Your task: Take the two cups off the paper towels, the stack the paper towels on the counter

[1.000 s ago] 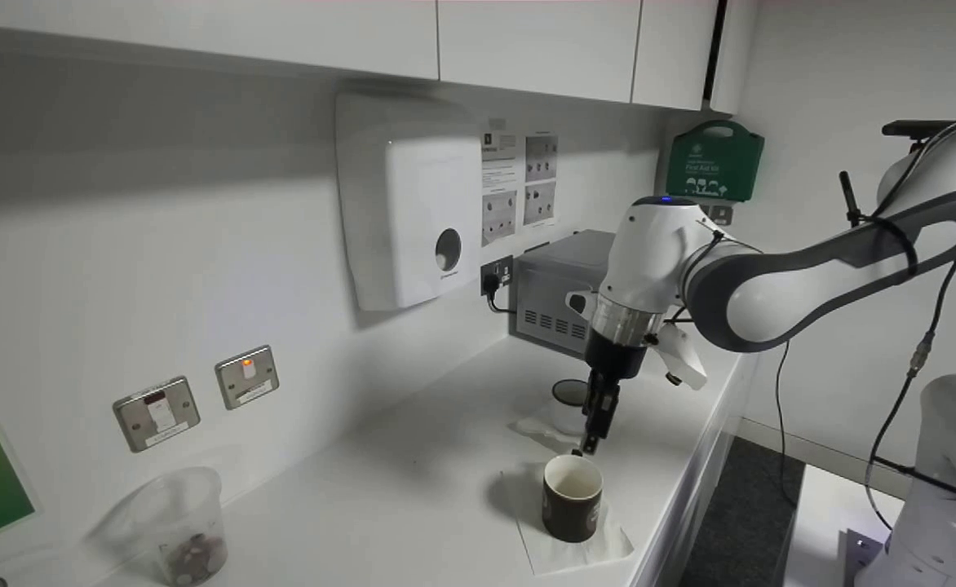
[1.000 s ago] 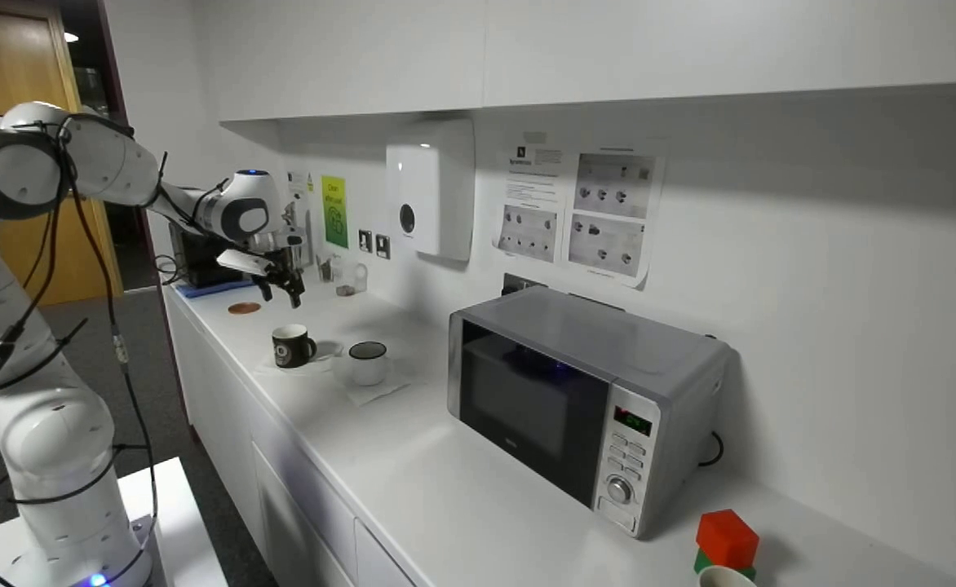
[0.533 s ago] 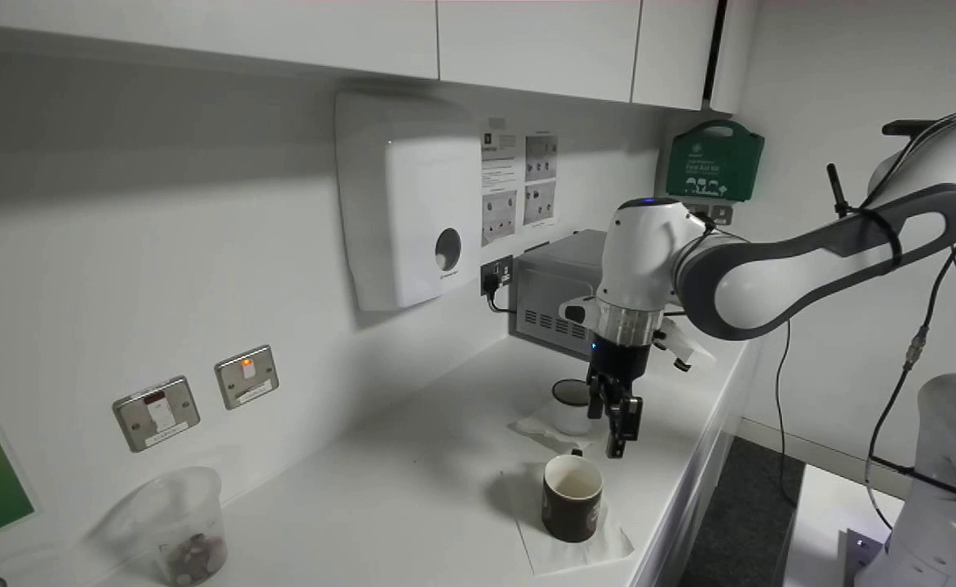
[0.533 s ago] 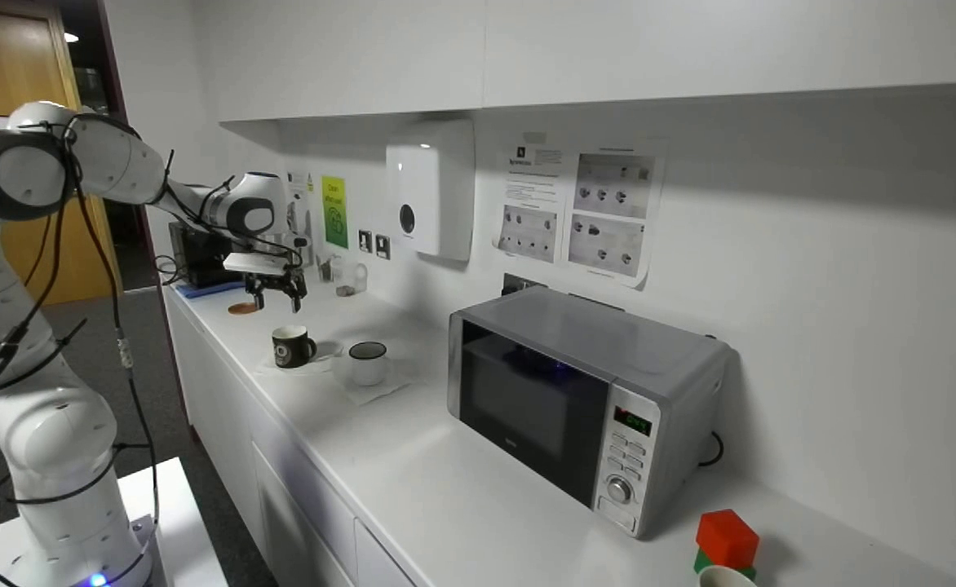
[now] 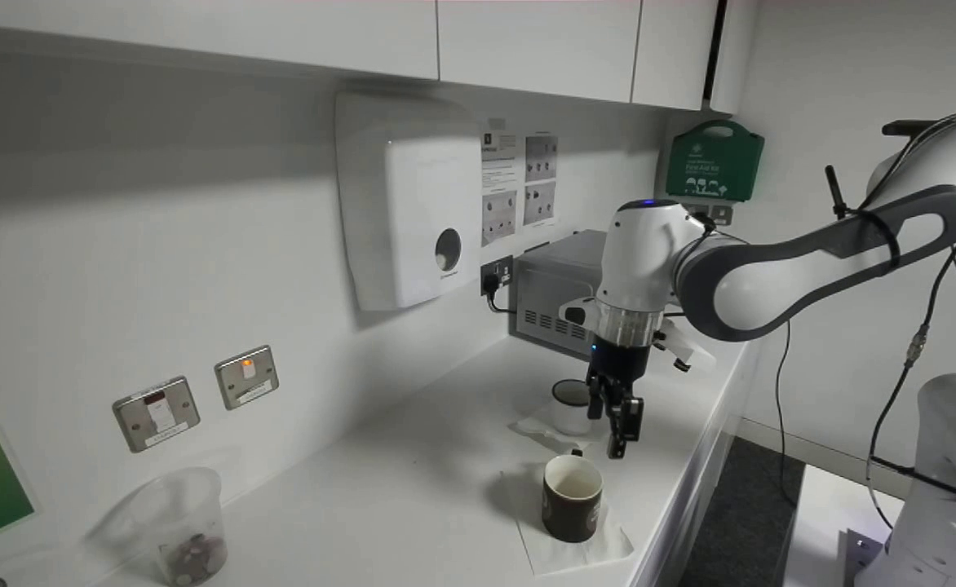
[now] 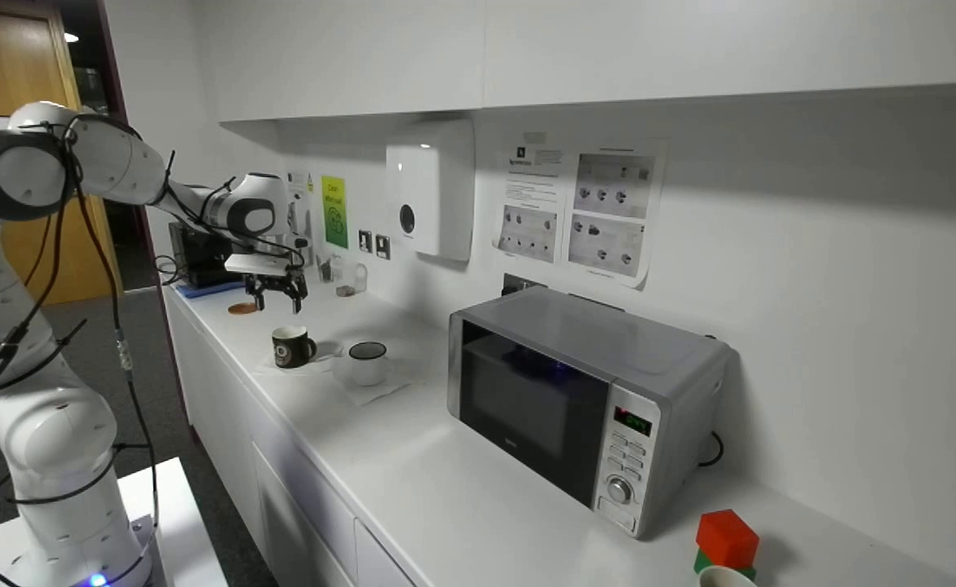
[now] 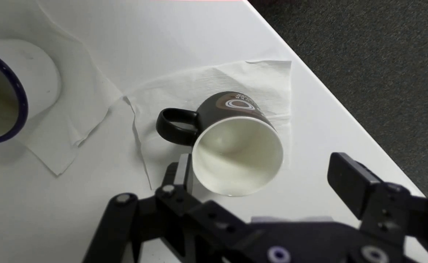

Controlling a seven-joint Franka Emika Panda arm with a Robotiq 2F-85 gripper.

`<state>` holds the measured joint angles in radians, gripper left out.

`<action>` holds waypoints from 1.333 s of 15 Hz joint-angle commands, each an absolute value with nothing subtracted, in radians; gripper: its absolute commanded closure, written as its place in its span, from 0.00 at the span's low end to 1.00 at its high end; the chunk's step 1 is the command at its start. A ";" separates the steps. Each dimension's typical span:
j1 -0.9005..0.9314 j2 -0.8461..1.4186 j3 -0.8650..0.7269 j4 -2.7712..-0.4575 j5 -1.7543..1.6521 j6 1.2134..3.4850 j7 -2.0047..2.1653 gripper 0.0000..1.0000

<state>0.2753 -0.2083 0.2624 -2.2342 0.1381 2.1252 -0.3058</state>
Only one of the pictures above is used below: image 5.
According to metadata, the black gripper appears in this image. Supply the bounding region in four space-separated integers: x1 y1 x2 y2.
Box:
585 336 652 462

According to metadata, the white mug blue rim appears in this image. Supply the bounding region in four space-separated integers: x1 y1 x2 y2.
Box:
549 375 599 436

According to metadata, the black mug white inside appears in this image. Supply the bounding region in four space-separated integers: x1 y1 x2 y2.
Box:
538 447 607 546

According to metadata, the white base cabinet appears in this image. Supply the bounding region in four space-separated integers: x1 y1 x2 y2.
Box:
645 322 762 587

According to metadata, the silver microwave oven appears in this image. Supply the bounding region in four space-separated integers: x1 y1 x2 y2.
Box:
504 227 612 361

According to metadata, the black floor mat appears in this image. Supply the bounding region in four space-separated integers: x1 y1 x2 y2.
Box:
680 434 808 587

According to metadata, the white robot mounting platform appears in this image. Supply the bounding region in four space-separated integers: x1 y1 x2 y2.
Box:
783 462 909 587

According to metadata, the green first aid box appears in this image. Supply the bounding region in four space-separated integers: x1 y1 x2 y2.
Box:
660 118 765 206

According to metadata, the white paper towel dispenser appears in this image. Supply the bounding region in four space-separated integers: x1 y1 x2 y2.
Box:
332 93 485 320

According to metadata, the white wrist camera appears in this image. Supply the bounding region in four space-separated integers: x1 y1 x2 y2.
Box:
652 320 714 375

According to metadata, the black wall plug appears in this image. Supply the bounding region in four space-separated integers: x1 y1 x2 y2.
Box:
478 256 515 315

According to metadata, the white printed wall sheet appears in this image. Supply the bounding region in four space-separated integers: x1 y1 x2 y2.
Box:
478 131 527 188
518 179 559 227
521 135 560 182
478 188 521 247

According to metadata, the silver wall switch red light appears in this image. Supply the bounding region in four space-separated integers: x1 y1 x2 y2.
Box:
211 344 279 413

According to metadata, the white wall cabinet door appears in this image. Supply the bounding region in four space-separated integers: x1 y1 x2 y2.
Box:
437 0 645 108
633 0 718 110
0 0 439 82

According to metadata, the black camera on boom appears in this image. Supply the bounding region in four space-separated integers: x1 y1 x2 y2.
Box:
880 115 944 140

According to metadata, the silver wall switch plate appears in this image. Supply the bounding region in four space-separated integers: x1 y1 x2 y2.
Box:
112 375 201 456

